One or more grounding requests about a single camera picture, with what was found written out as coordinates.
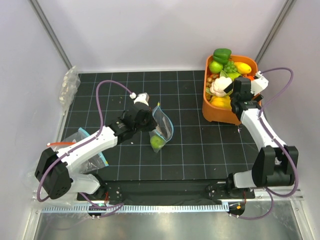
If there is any slotted cable duct rail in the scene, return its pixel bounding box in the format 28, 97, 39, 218
41, 202, 229, 214

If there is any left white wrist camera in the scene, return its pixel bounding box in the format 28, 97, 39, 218
129, 92, 150, 106

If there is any green grape bunch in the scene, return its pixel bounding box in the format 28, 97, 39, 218
223, 60, 238, 74

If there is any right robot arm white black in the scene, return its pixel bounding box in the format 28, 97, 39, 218
224, 77, 299, 198

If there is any yellow mango fruit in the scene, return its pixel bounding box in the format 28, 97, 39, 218
234, 61, 252, 75

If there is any pile of clear zip bags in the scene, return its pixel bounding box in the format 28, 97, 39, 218
23, 141, 80, 208

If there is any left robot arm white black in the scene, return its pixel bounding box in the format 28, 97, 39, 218
34, 102, 157, 202

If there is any small orange pumpkin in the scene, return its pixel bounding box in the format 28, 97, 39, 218
247, 76, 255, 81

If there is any black gridded mat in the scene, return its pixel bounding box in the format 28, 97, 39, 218
62, 70, 259, 181

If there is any yellow star fruit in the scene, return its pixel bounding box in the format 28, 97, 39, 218
210, 95, 232, 110

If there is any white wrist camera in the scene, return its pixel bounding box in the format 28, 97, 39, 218
250, 71, 269, 96
129, 92, 150, 106

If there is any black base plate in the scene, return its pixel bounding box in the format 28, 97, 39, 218
87, 179, 255, 204

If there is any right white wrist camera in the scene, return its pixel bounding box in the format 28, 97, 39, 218
250, 71, 269, 96

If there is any bag of white pieces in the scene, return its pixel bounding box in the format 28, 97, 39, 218
59, 65, 81, 116

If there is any green lime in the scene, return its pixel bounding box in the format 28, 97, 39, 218
150, 135, 166, 149

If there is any green bell pepper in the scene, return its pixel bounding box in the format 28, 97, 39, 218
212, 48, 232, 65

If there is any orange plastic basket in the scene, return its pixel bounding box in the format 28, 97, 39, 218
202, 54, 258, 126

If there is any spare zip bag blue zipper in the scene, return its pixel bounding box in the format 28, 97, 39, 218
62, 127, 109, 174

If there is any clear zip bag blue zipper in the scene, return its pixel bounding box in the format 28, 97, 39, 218
149, 106, 174, 153

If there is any white cauliflower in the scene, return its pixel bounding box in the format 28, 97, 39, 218
209, 76, 233, 97

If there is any brown nut cluster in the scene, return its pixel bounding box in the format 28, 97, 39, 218
205, 73, 220, 88

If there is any green apple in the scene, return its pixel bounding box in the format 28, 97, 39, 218
208, 60, 224, 74

